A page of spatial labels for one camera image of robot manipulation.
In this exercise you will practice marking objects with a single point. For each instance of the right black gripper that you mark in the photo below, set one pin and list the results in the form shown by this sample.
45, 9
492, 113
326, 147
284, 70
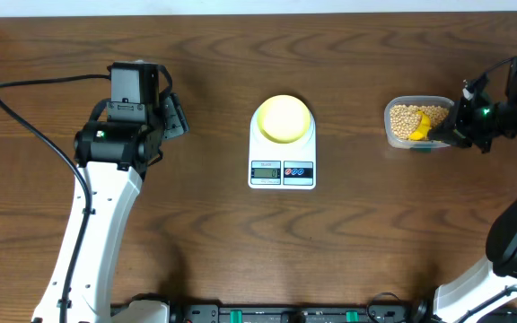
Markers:
460, 134

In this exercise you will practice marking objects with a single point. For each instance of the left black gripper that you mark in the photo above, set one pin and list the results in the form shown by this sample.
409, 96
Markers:
170, 109

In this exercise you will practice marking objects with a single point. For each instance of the yellow plastic measuring scoop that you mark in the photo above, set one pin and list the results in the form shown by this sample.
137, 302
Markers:
421, 131

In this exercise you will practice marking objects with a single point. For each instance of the yellow plastic bowl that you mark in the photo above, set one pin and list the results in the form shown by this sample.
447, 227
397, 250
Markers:
283, 119

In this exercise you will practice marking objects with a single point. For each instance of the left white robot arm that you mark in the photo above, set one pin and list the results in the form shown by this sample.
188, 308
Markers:
113, 151

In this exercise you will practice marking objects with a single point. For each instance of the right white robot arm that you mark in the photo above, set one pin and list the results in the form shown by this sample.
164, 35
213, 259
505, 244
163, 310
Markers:
492, 281

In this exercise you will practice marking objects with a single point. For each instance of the white digital kitchen scale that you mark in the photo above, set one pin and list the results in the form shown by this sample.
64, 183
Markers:
282, 166

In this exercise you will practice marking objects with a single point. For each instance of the clear plastic container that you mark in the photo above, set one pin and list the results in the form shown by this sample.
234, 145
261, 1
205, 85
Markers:
419, 101

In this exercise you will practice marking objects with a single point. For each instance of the pile of soybeans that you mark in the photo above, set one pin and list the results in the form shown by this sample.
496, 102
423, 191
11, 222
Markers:
404, 120

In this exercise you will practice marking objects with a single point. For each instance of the black mounting rail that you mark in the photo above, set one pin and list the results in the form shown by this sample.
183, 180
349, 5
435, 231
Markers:
218, 314

